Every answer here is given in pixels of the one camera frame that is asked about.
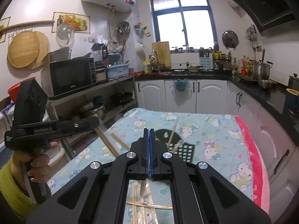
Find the bunch of hanging utensils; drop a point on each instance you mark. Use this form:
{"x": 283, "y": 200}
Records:
{"x": 250, "y": 32}

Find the blue dish tub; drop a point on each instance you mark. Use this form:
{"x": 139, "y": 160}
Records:
{"x": 118, "y": 71}

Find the light blue knife block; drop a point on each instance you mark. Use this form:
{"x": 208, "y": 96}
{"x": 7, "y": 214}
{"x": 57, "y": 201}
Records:
{"x": 206, "y": 63}

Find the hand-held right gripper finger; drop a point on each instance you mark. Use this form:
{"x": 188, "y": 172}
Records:
{"x": 146, "y": 149}
{"x": 151, "y": 149}

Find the cartoon cat printed blanket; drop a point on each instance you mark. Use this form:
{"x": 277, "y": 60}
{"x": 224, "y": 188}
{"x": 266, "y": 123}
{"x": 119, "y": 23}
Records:
{"x": 210, "y": 126}

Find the yellow bottle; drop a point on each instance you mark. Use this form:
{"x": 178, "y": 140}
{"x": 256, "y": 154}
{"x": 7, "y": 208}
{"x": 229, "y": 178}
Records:
{"x": 147, "y": 67}

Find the white countertop box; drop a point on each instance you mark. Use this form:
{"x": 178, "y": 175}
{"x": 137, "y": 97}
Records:
{"x": 184, "y": 60}

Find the fruit wall picture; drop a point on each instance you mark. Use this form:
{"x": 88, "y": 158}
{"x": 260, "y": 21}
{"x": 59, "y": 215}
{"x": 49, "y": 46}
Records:
{"x": 72, "y": 22}

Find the black wok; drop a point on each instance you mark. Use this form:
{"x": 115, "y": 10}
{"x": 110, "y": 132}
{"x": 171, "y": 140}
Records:
{"x": 121, "y": 97}

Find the orange oil bottle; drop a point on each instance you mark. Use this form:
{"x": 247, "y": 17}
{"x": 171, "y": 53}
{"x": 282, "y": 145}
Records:
{"x": 245, "y": 66}

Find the cluster of condiment jars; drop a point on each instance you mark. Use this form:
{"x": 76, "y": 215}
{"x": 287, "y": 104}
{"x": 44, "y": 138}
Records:
{"x": 220, "y": 60}

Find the wooden cutting board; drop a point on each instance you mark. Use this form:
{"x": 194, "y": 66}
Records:
{"x": 161, "y": 53}

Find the red plastic basin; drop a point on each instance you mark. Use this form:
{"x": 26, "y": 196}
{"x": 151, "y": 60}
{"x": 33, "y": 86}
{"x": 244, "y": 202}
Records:
{"x": 12, "y": 92}

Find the black microwave oven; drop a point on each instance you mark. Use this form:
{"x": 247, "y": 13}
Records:
{"x": 70, "y": 77}

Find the steel stockpot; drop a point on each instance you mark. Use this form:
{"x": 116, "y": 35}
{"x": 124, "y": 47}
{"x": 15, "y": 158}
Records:
{"x": 260, "y": 71}

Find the teal hanging brush holder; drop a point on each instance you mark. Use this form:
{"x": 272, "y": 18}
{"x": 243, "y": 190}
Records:
{"x": 141, "y": 30}

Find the steel shelf table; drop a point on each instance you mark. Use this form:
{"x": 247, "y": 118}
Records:
{"x": 81, "y": 94}

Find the person's left hand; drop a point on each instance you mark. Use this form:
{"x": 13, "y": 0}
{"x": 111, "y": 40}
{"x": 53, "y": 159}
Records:
{"x": 39, "y": 165}

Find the steel faucet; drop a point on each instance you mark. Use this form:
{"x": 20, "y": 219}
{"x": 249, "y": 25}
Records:
{"x": 154, "y": 59}

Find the dark sauce bottle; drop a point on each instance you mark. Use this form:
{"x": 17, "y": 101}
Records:
{"x": 234, "y": 67}

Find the black range hood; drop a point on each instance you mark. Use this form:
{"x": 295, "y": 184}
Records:
{"x": 268, "y": 4}

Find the dark lidded kettle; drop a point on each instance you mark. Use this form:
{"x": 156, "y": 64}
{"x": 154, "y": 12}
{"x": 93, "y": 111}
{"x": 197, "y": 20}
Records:
{"x": 293, "y": 82}

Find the white hanging jug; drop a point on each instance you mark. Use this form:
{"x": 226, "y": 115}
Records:
{"x": 139, "y": 49}

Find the blue framed window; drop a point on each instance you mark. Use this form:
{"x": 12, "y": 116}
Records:
{"x": 182, "y": 21}

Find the wooden rolling pin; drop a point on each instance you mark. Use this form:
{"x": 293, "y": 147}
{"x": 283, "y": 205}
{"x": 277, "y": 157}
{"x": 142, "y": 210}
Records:
{"x": 28, "y": 24}

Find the green plastic utensil holder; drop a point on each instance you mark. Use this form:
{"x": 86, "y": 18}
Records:
{"x": 186, "y": 154}

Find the hanging steel basin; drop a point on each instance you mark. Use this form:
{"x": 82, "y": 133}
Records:
{"x": 123, "y": 28}

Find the glass pot lid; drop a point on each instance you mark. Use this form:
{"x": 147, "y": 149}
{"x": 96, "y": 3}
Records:
{"x": 65, "y": 33}

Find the person's left forearm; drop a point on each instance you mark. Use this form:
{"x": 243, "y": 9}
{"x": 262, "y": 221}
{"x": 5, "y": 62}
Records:
{"x": 11, "y": 196}

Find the dark hanging pan lid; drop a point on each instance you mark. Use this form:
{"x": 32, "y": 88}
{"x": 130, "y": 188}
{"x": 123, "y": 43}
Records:
{"x": 230, "y": 39}

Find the wall power outlet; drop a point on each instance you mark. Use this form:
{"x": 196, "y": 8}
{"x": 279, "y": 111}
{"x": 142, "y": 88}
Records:
{"x": 92, "y": 39}

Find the row of spice jars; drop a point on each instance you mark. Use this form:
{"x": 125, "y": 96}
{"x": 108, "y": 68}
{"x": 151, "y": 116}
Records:
{"x": 184, "y": 49}

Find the black blender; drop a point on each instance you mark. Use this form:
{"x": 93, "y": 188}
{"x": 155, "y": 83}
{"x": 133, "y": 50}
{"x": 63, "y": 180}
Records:
{"x": 98, "y": 52}

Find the large steel cooking pot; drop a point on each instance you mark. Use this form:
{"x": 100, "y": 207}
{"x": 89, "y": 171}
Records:
{"x": 92, "y": 112}

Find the round bamboo tray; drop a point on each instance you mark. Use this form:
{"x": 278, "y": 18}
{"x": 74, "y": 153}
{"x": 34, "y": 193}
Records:
{"x": 22, "y": 49}

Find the chopstick pair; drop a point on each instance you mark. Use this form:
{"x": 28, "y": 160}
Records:
{"x": 142, "y": 189}
{"x": 178, "y": 145}
{"x": 109, "y": 143}
{"x": 172, "y": 135}

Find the blue enamel pot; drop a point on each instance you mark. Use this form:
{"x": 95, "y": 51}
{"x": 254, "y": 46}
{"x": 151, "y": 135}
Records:
{"x": 293, "y": 99}

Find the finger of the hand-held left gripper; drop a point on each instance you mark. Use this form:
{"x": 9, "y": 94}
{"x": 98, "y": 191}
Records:
{"x": 81, "y": 126}

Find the bowl of food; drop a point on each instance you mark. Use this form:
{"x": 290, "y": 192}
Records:
{"x": 193, "y": 69}

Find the white kitchen cabinets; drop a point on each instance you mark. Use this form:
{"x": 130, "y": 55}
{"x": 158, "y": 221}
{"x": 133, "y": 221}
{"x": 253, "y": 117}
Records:
{"x": 151, "y": 93}

